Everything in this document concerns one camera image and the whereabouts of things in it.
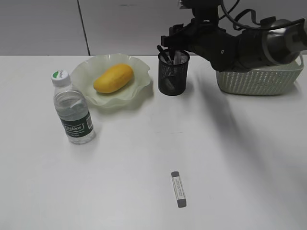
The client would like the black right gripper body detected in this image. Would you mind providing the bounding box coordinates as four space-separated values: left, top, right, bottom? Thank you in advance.
160 0 226 52

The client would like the grey white eraser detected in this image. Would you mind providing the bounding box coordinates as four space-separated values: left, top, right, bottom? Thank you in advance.
174 50 181 65
171 171 187 208

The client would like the black marker pen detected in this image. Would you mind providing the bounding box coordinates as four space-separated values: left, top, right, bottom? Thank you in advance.
157 45 179 82

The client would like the yellow mango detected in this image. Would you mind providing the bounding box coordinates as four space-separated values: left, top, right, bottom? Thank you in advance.
93 64 134 94

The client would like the clear water bottle green label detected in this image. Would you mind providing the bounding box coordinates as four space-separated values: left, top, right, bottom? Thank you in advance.
51 70 95 144

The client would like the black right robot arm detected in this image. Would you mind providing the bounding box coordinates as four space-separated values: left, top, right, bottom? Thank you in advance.
161 0 307 72

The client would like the black mesh pen holder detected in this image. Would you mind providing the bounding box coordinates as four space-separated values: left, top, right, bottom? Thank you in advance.
158 49 190 96

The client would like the pale green plastic basket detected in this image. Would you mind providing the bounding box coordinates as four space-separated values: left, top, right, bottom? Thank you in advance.
216 55 304 96

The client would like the frosted green wavy plate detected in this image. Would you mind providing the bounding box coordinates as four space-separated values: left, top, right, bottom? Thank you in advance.
71 54 151 108

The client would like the black cable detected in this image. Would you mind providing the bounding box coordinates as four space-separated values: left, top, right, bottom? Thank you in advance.
219 0 267 32

